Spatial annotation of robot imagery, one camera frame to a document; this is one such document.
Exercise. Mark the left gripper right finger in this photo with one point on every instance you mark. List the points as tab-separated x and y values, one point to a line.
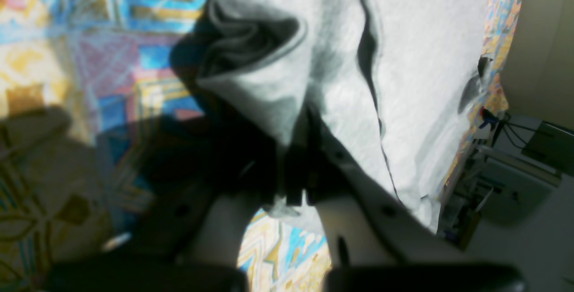
375	244

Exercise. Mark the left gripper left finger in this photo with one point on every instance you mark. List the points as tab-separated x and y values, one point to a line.
188	242

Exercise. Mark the grey T-shirt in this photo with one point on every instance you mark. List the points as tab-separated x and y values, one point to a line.
393	80

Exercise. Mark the patterned colourful tablecloth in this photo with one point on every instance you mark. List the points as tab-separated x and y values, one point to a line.
102	115

